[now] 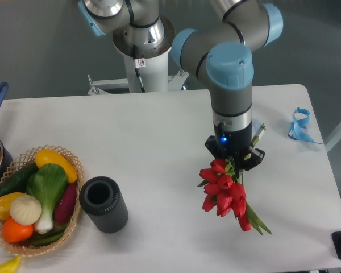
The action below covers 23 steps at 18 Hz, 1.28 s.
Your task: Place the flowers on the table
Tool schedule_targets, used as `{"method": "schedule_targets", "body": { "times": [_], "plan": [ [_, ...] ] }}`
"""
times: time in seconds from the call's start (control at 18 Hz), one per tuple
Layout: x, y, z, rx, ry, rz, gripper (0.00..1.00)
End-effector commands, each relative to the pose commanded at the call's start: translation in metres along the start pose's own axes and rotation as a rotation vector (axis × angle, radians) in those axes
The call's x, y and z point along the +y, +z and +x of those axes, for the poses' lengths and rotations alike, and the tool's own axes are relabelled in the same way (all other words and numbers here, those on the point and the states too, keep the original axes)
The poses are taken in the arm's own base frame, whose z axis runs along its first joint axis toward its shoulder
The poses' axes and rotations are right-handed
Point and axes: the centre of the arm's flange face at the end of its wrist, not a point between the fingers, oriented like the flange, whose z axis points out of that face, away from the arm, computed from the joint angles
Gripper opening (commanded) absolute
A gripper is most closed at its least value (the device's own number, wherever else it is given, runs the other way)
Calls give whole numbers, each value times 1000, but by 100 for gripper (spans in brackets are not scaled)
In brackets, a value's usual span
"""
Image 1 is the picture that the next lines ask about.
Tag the dark green cucumber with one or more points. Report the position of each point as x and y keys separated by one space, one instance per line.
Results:
x=17 y=182

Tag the blue ribbon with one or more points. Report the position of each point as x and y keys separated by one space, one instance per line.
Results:
x=298 y=128

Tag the red tulip bouquet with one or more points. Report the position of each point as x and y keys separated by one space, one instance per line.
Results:
x=223 y=184

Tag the purple sweet potato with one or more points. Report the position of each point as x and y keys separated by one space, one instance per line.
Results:
x=65 y=207

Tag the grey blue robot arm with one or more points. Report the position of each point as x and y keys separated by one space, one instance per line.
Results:
x=220 y=59

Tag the green vegetable under basket items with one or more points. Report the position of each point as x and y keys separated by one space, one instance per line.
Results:
x=49 y=237

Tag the woven wicker basket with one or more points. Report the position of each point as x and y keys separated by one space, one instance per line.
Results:
x=26 y=249

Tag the dark grey ribbed vase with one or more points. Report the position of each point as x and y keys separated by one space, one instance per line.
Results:
x=101 y=199

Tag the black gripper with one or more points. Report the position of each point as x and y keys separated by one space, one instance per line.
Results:
x=225 y=144

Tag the yellow bell pepper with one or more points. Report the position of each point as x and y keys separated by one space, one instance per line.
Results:
x=5 y=204

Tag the yellow banana tip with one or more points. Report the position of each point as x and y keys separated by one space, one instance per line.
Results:
x=11 y=265

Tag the white steamed bun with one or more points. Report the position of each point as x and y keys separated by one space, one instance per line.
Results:
x=25 y=210

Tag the green bok choy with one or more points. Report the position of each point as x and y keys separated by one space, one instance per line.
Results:
x=47 y=186

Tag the orange fruit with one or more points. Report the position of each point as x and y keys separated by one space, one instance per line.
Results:
x=14 y=232

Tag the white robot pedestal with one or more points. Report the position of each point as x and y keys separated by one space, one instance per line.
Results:
x=145 y=53

